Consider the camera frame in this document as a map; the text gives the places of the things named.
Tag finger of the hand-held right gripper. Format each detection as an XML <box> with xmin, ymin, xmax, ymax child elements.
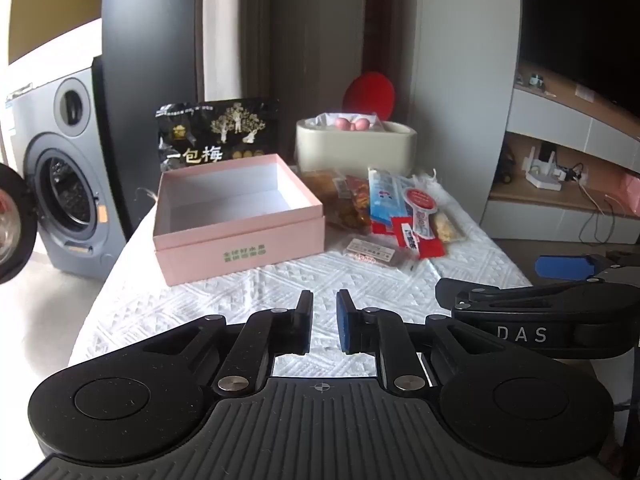
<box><xmin>535</xmin><ymin>252</ymin><xmax>640</xmax><ymax>281</ymax></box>
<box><xmin>435</xmin><ymin>277</ymin><xmax>609</xmax><ymax>314</ymax></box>

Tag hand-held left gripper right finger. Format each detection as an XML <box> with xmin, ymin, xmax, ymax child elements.
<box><xmin>336</xmin><ymin>288</ymin><xmax>482</xmax><ymax>394</ymax></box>

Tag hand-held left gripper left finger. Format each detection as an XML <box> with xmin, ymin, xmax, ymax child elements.
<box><xmin>142</xmin><ymin>290</ymin><xmax>315</xmax><ymax>397</ymax></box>

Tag long red snack packet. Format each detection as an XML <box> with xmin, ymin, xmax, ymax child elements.
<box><xmin>391</xmin><ymin>215</ymin><xmax>447</xmax><ymax>261</ymax></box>

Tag yellow snack packet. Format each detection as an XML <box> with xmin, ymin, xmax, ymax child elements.
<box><xmin>431</xmin><ymin>211</ymin><xmax>465</xmax><ymax>245</ymax></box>

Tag pink cardboard box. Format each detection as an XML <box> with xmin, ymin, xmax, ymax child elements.
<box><xmin>152</xmin><ymin>154</ymin><xmax>327</xmax><ymax>287</ymax></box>

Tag blue snack packet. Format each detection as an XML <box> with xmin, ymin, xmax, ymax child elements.
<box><xmin>368</xmin><ymin>167</ymin><xmax>417</xmax><ymax>227</ymax></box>

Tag orange snack packet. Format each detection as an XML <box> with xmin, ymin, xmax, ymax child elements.
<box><xmin>332</xmin><ymin>175</ymin><xmax>375</xmax><ymax>235</ymax></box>

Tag small clear candy packet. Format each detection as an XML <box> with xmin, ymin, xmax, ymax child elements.
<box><xmin>344</xmin><ymin>236</ymin><xmax>412</xmax><ymax>269</ymax></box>

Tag clear packet with red label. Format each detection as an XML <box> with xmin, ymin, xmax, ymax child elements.
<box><xmin>401</xmin><ymin>186</ymin><xmax>442</xmax><ymax>239</ymax></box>

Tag flat red packet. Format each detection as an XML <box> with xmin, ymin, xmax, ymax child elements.
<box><xmin>371</xmin><ymin>211</ymin><xmax>402</xmax><ymax>237</ymax></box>

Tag white router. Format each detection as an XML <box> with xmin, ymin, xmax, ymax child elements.
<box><xmin>521</xmin><ymin>142</ymin><xmax>567</xmax><ymax>192</ymax></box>

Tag pink bag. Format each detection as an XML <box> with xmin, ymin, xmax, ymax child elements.
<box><xmin>612</xmin><ymin>169</ymin><xmax>640</xmax><ymax>219</ymax></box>

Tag white textured tablecloth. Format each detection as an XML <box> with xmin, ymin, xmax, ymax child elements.
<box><xmin>67</xmin><ymin>170</ymin><xmax>534</xmax><ymax>379</ymax></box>

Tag small toy car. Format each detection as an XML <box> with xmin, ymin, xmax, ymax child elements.
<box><xmin>499</xmin><ymin>144</ymin><xmax>517</xmax><ymax>184</ymax></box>

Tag white wooden television cabinet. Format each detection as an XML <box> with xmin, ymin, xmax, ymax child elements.
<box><xmin>481</xmin><ymin>59</ymin><xmax>640</xmax><ymax>250</ymax></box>

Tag cream oval container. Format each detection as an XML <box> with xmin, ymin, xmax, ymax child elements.
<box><xmin>295</xmin><ymin>116</ymin><xmax>418</xmax><ymax>176</ymax></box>

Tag pink bow ornament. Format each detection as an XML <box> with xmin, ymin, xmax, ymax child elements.
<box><xmin>335</xmin><ymin>115</ymin><xmax>373</xmax><ymax>132</ymax></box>

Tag white tissue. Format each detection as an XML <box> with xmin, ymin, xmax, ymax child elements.
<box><xmin>312</xmin><ymin>111</ymin><xmax>383</xmax><ymax>131</ymax></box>

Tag red round fan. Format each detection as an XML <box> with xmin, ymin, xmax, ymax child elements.
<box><xmin>341</xmin><ymin>72</ymin><xmax>396</xmax><ymax>121</ymax></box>

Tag black plum snack bag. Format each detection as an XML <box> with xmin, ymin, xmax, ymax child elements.
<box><xmin>152</xmin><ymin>97</ymin><xmax>281</xmax><ymax>173</ymax></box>

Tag black television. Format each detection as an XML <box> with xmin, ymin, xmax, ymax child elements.
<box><xmin>519</xmin><ymin>0</ymin><xmax>640</xmax><ymax>122</ymax></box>

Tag grey washing machine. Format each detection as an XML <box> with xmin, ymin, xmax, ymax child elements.
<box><xmin>0</xmin><ymin>65</ymin><xmax>130</xmax><ymax>282</ymax></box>

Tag washing machine door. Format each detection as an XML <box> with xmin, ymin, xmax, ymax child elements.
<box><xmin>0</xmin><ymin>162</ymin><xmax>39</xmax><ymax>284</ymax></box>

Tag beige curtain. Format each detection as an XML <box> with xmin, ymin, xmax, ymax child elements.
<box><xmin>202</xmin><ymin>0</ymin><xmax>274</xmax><ymax>105</ymax></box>

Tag dark tall panel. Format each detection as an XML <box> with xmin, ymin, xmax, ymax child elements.
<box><xmin>91</xmin><ymin>0</ymin><xmax>207</xmax><ymax>242</ymax></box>

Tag thin cables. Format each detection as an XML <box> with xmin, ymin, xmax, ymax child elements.
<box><xmin>574</xmin><ymin>161</ymin><xmax>622</xmax><ymax>245</ymax></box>

